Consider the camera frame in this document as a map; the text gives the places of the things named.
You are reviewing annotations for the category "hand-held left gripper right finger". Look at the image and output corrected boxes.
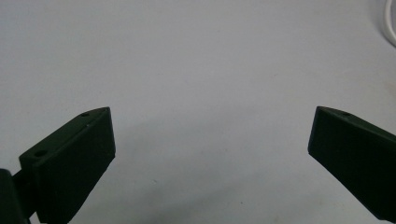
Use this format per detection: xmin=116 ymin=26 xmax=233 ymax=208
xmin=307 ymin=105 xmax=396 ymax=223

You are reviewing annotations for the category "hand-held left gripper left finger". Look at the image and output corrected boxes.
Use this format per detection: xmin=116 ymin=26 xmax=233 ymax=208
xmin=12 ymin=106 xmax=117 ymax=224

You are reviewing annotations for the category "white cable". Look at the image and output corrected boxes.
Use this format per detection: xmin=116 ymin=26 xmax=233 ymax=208
xmin=384 ymin=0 xmax=396 ymax=49

